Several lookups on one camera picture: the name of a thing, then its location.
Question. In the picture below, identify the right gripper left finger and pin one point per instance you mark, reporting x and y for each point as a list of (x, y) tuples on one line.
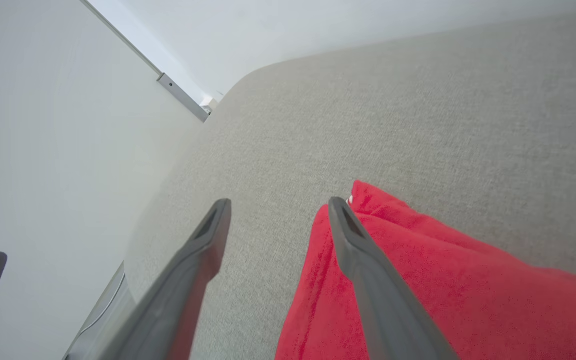
[(178, 300)]

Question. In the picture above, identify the red bulls jersey white sleeves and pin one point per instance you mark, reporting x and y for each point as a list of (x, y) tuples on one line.
[(468, 300)]

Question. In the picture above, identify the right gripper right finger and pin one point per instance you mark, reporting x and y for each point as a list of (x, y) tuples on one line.
[(383, 300)]

